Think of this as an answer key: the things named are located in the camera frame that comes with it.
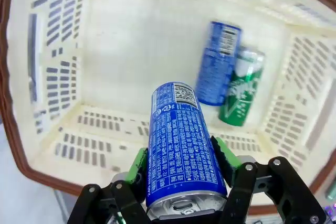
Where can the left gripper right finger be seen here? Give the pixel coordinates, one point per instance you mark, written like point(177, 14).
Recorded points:
point(275, 192)

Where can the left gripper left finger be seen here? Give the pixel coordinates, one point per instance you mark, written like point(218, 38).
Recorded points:
point(105, 203)

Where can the blue Pocari Sweat can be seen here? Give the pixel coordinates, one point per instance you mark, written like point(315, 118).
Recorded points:
point(178, 142)
point(216, 69)

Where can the green Sprite can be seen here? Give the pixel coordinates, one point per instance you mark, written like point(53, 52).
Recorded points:
point(242, 93)

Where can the cream basket with brown rim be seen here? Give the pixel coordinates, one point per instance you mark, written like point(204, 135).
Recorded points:
point(118, 51)

